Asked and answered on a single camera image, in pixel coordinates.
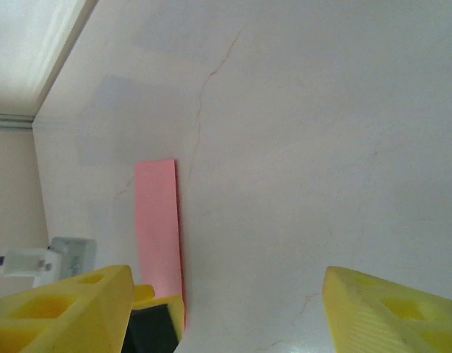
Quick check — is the aluminium side rail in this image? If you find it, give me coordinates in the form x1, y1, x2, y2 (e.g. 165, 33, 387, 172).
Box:
0, 113, 36, 129

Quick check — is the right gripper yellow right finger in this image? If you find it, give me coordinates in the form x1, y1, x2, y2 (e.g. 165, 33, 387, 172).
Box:
323, 266, 452, 353

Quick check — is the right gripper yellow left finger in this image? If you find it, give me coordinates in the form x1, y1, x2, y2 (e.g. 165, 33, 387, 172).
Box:
0, 264, 134, 353

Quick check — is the pink paper sheet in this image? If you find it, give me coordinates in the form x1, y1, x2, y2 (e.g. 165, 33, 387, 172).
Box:
134, 159, 188, 334

